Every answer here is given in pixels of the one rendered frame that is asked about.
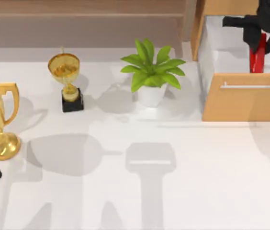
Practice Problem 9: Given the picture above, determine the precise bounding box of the pale wooden cabinet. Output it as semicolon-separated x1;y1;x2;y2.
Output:
191;0;260;62

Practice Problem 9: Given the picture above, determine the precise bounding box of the brown wooden cupboard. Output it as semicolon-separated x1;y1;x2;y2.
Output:
0;0;191;49

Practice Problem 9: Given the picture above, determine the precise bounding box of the long metal drawer handle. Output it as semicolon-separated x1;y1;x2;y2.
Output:
220;81;270;90

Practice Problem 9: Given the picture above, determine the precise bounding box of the small gold trophy black base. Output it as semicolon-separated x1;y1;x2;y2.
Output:
48;46;85;113

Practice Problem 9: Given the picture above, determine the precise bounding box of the green plant in white pot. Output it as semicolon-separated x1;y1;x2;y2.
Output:
120;38;187;108

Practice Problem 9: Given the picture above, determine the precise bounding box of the red can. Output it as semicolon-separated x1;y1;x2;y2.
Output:
249;33;268;74

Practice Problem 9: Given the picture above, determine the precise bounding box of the pale wooden drawer front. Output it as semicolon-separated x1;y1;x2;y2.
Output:
202;72;270;123

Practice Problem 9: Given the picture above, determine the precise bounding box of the pulled out drawer grey inside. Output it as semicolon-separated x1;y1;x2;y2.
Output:
198;15;270;103

